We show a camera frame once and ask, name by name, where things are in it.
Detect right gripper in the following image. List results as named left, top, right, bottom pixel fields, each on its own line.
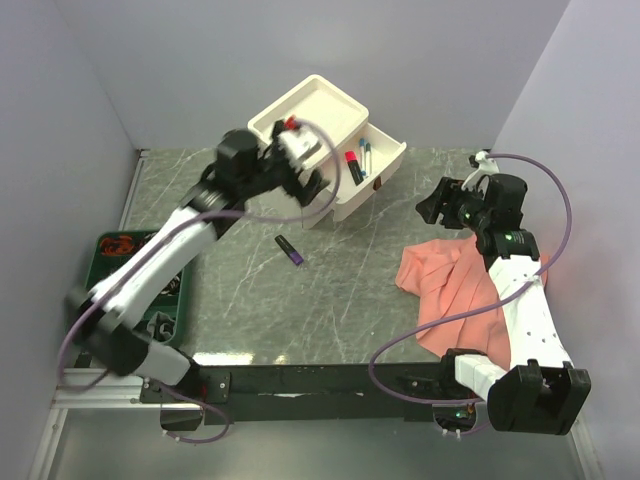
left=415, top=177, right=492, bottom=233

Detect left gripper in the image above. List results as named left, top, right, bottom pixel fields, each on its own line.
left=241, top=123, right=330, bottom=207

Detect black pink highlighter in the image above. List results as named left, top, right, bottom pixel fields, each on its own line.
left=345, top=150, right=364, bottom=185

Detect white top drawer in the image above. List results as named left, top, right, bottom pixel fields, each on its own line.
left=303, top=122, right=406, bottom=222

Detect black purple highlighter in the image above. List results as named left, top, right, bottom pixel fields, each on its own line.
left=274, top=235, right=304, bottom=266

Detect green cap white marker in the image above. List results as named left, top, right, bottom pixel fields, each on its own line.
left=365, top=143, right=373, bottom=175

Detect blue cap white marker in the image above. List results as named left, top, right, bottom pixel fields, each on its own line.
left=359, top=138, right=366, bottom=177

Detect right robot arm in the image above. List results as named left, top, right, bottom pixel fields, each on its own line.
left=416, top=174, right=591, bottom=435

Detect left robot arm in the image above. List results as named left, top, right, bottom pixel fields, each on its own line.
left=57, top=120, right=340, bottom=402

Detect white drawer cabinet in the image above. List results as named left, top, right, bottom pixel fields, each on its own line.
left=247, top=73, right=371, bottom=231

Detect pink cloth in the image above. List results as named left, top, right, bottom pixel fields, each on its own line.
left=394, top=238, right=550, bottom=369

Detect orange rubber bands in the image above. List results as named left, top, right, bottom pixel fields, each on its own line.
left=99, top=235, right=136, bottom=257

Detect green compartment tray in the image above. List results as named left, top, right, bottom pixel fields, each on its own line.
left=85, top=230, right=194, bottom=348

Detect black base bar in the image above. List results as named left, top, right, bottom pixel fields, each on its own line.
left=140, top=363, right=484, bottom=434

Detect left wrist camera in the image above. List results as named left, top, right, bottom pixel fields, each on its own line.
left=276, top=117, right=321, bottom=169

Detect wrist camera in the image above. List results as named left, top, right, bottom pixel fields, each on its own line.
left=276, top=117, right=321, bottom=169
left=462, top=150, right=499, bottom=191

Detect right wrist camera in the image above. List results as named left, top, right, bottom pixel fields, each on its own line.
left=462, top=150, right=499, bottom=191

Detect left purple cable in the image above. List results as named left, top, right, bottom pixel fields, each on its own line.
left=56, top=118, right=342, bottom=444

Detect purple cable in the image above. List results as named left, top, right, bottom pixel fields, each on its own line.
left=368, top=153, right=574, bottom=437
left=56, top=118, right=342, bottom=444

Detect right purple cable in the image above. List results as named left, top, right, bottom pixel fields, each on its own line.
left=368, top=153, right=574, bottom=437

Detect aluminium rail frame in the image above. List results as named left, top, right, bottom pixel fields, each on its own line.
left=27, top=149, right=601, bottom=480

